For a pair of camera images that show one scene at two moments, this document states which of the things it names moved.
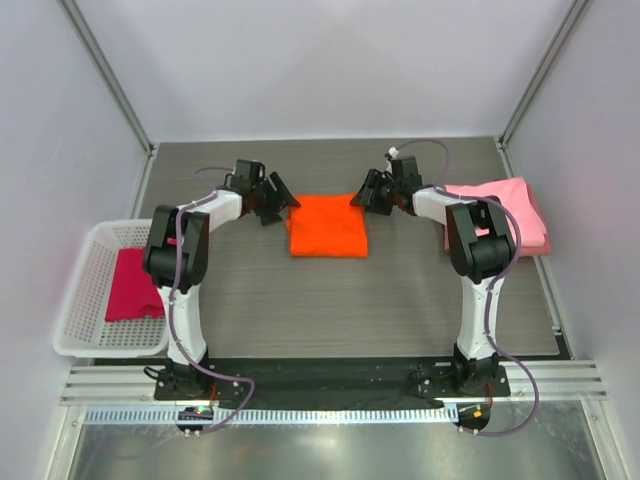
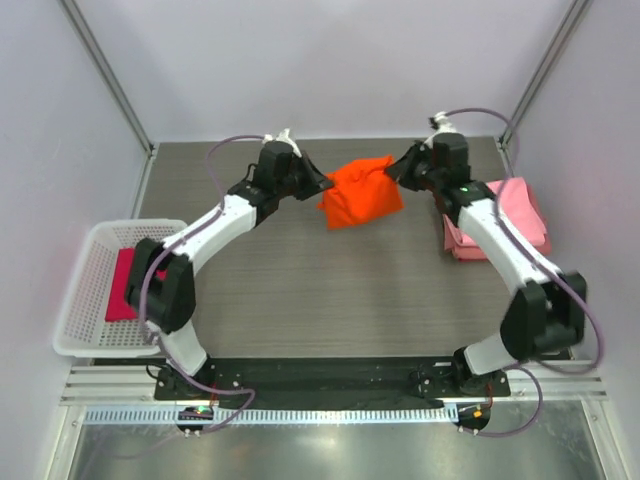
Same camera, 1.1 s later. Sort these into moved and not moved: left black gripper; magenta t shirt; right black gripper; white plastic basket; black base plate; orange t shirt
Moved: left black gripper; right black gripper; orange t shirt
Not moved: magenta t shirt; white plastic basket; black base plate
